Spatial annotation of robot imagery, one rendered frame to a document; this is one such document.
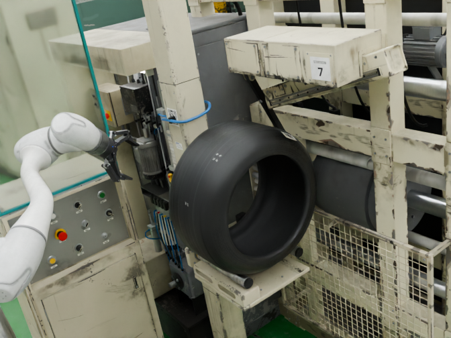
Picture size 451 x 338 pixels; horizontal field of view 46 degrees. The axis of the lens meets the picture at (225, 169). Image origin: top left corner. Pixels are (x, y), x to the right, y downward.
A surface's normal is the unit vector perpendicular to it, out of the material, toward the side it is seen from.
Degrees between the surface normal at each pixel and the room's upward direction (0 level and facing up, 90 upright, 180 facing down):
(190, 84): 90
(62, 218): 90
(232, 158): 48
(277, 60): 90
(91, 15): 90
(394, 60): 72
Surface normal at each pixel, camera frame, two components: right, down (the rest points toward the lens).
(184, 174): -0.72, -0.27
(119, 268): 0.60, 0.22
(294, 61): -0.79, 0.36
